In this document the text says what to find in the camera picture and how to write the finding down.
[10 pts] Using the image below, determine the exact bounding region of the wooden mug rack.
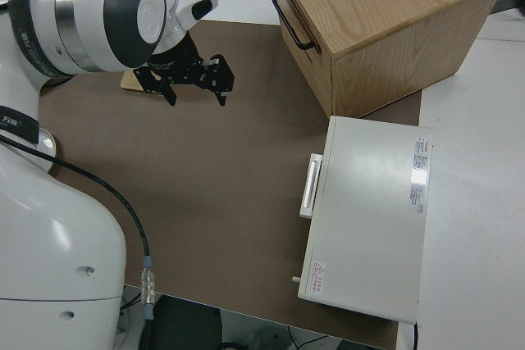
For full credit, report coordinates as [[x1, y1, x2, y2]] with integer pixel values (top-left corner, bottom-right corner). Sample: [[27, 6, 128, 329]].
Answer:
[[120, 70, 145, 92]]

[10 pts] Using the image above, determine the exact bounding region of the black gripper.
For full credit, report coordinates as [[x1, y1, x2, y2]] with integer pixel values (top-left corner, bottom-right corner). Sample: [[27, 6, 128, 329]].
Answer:
[[133, 36, 236, 108]]

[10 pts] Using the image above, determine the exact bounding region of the brown table mat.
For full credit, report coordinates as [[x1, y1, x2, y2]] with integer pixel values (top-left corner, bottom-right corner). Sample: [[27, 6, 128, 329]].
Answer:
[[34, 20, 423, 350]]

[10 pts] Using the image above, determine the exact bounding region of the white toaster oven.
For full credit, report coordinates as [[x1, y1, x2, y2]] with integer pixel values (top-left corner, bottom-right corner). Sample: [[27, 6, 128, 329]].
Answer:
[[290, 115, 435, 324]]

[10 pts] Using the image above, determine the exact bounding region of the white oven door handle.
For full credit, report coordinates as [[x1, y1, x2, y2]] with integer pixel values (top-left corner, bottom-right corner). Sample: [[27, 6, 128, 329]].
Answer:
[[299, 153, 324, 219]]

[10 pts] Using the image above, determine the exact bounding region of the black drawer handle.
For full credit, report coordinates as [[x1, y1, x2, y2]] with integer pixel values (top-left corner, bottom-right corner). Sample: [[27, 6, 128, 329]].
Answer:
[[270, 0, 317, 52]]

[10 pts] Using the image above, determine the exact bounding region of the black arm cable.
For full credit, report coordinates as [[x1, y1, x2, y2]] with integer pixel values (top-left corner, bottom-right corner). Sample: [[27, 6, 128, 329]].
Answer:
[[0, 130, 159, 350]]

